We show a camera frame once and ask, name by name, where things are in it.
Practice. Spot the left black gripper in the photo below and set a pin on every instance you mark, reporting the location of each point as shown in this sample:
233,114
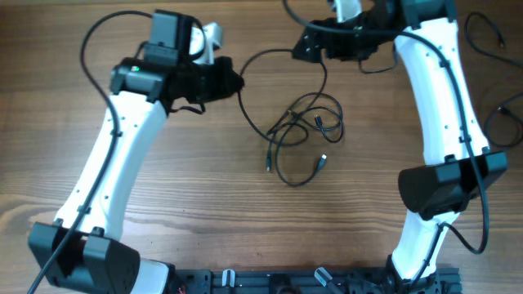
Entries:
221,76

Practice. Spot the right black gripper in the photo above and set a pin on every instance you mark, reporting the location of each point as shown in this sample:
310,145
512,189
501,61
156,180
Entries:
312,45

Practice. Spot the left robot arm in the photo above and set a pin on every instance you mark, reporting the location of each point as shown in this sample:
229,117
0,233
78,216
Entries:
81,249

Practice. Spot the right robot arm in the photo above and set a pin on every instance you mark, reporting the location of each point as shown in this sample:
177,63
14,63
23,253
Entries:
459,164

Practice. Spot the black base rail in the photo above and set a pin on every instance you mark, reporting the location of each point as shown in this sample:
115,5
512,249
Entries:
352,281

